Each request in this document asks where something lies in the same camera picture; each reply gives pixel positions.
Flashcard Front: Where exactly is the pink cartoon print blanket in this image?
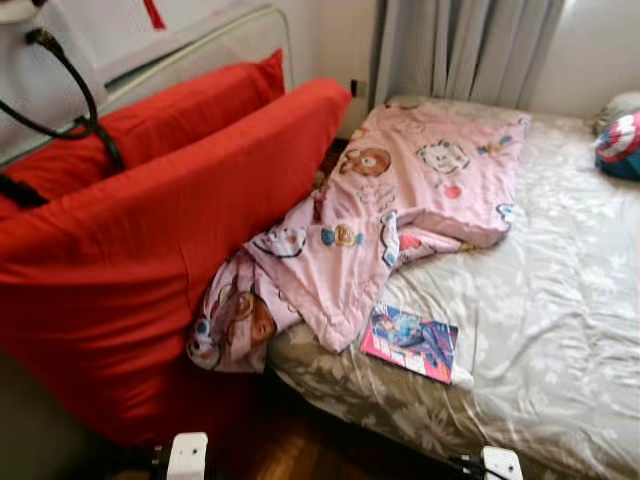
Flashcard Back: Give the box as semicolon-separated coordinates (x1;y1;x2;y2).
245;100;531;353

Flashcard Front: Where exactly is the bed with beige floral sheet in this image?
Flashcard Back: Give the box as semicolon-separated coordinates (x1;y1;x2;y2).
265;95;640;480

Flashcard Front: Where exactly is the thick black hanging cable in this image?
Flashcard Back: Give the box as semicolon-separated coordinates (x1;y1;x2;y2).
0;28;128;209

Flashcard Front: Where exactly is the pink princess print pillow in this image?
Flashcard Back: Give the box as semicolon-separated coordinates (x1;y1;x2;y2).
185;245;306;373

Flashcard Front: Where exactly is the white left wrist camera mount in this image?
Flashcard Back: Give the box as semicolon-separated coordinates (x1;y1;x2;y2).
167;432;209;480

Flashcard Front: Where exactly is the pink and blue magazine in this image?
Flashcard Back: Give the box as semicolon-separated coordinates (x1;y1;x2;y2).
360;305;461;384

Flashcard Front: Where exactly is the Captain America shaped pillow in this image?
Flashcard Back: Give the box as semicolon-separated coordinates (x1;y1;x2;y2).
595;110;640;181

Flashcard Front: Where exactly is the red cushion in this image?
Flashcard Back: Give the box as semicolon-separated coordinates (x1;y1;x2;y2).
0;50;288;206

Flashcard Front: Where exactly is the red strap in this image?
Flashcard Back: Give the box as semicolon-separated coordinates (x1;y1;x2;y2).
140;0;168;31

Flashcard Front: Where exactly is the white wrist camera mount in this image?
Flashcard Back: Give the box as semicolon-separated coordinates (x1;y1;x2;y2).
167;432;209;480
482;446;523;480

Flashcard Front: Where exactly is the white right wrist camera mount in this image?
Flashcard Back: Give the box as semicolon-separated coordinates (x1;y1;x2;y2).
482;446;523;480

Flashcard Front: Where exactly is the large red covered mattress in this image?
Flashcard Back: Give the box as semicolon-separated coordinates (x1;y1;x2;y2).
0;78;353;446

